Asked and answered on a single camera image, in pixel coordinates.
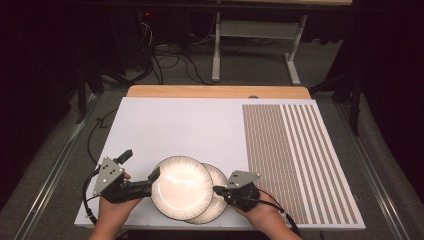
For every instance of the striped grey white mat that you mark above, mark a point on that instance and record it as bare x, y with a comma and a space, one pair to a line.
300, 160

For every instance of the black metal stand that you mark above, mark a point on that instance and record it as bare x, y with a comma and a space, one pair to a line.
355, 100
81, 93

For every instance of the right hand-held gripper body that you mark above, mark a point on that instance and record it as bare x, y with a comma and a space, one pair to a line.
241, 193

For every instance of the person's right hand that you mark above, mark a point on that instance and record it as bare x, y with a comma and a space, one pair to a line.
266, 213

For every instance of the wooden table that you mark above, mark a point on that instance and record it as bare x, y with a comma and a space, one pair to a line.
216, 91

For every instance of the person's left hand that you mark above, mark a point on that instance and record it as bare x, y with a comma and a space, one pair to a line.
115, 211

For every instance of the black computer tower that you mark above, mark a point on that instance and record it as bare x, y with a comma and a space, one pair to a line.
146, 33

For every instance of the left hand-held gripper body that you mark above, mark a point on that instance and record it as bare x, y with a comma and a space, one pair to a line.
108, 173

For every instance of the white metal desk frame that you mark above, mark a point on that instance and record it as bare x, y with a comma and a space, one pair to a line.
256, 29

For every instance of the white plate with dark rim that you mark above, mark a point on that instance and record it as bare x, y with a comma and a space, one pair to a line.
218, 206
181, 188

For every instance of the metal floor rail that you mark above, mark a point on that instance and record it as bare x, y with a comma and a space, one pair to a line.
50, 180
370, 160

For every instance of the white board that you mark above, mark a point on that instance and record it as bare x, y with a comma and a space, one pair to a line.
180, 130

